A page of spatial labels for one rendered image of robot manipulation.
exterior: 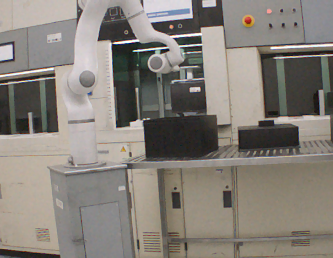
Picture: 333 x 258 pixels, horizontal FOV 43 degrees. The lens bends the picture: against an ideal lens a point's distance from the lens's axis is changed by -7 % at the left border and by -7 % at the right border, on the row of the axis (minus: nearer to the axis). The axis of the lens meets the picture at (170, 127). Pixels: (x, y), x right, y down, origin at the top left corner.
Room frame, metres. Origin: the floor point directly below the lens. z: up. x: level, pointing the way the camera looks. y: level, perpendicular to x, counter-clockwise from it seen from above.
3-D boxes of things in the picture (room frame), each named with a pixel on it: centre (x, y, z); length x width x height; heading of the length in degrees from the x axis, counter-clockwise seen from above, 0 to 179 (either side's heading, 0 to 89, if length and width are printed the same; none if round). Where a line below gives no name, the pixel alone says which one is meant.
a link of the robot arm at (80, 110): (1.94, 0.40, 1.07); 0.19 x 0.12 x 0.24; 31
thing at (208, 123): (2.15, -0.05, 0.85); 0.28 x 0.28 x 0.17; 67
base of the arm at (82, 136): (1.91, 0.38, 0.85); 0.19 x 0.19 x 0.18
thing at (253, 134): (2.17, -0.47, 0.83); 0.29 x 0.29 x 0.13; 82
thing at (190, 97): (2.80, -0.14, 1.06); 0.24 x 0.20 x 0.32; 75
